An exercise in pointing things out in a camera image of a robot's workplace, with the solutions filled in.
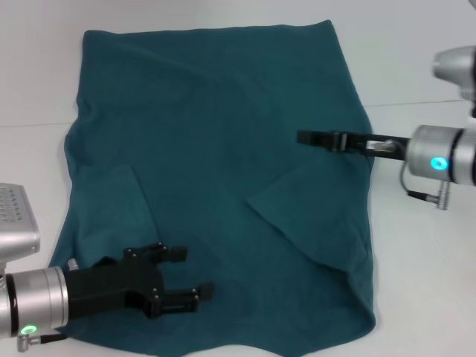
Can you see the teal blue t-shirt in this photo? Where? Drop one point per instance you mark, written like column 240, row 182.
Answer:
column 208, row 148

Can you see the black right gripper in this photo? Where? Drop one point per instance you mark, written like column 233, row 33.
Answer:
column 394, row 147

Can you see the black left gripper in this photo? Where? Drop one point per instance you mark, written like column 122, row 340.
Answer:
column 111, row 286

